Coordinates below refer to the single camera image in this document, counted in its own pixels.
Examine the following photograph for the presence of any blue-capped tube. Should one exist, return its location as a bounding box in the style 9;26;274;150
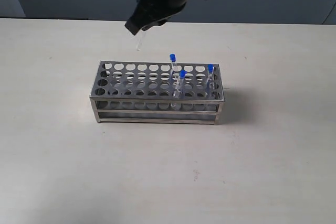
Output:
170;54;178;80
207;64;214;97
136;31;146;51
171;70;186;110

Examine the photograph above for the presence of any stainless steel test tube rack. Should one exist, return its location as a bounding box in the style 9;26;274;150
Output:
89;61;225;125

